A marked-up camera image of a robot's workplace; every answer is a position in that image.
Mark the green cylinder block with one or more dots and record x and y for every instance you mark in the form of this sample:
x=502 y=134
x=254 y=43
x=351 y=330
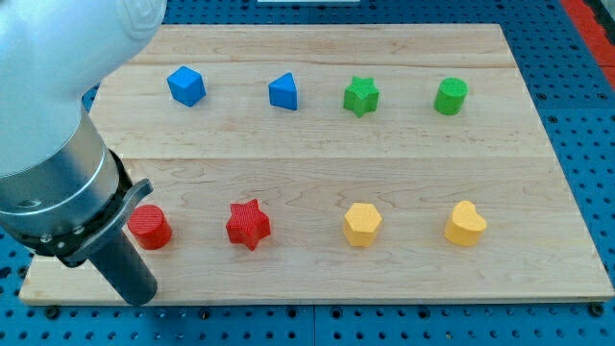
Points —
x=450 y=96

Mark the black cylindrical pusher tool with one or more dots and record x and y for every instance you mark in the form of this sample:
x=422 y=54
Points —
x=102 y=242

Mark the blue cube block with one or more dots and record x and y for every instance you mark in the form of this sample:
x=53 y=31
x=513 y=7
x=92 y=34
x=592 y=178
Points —
x=186 y=86

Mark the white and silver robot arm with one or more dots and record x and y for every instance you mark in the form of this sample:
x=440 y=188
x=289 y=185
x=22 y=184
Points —
x=56 y=171

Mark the red cylinder block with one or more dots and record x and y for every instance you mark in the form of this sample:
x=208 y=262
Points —
x=149 y=227

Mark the blue triangle block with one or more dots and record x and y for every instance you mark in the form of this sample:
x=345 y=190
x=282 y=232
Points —
x=283 y=92

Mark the red star block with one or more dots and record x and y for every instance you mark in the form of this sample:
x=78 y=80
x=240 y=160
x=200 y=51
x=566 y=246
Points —
x=248 y=224

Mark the yellow hexagon block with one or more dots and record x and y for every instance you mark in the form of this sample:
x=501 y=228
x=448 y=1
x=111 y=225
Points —
x=362 y=222

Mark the wooden board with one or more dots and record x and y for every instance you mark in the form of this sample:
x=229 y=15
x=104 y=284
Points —
x=307 y=167

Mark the yellow heart block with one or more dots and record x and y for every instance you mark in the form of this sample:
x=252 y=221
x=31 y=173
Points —
x=465 y=225

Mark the green star block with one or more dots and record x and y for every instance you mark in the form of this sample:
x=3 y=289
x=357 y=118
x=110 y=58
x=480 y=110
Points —
x=361 y=96

